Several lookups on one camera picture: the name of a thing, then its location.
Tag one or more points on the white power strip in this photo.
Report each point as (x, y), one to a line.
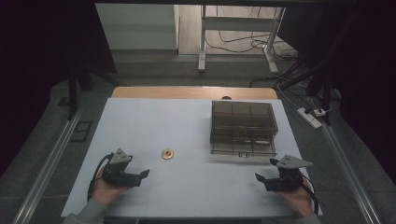
(308, 117)

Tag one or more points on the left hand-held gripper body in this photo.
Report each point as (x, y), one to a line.
(120, 169)

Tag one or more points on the wooden table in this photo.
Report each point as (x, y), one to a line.
(174, 92)

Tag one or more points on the metal floor rail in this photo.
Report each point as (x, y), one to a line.
(46, 168)
(348, 174)

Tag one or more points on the white table mat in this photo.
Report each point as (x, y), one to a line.
(193, 186)

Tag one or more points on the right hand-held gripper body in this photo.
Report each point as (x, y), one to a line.
(288, 177)

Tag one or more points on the small black floor plate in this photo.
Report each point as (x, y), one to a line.
(63, 101)

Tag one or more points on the white metal desk frame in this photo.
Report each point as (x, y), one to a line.
(236, 23)

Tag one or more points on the person's right hand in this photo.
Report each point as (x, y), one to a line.
(297, 200)

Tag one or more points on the transparent brown drawer box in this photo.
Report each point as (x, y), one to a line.
(243, 127)

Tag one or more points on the person's left hand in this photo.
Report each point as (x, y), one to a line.
(106, 191)

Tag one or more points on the white cabinet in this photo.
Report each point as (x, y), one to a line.
(137, 26)

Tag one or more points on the black metal stand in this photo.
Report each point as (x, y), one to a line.
(323, 90)
(74, 93)

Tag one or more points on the black floor socket frame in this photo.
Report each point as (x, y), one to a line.
(81, 131)

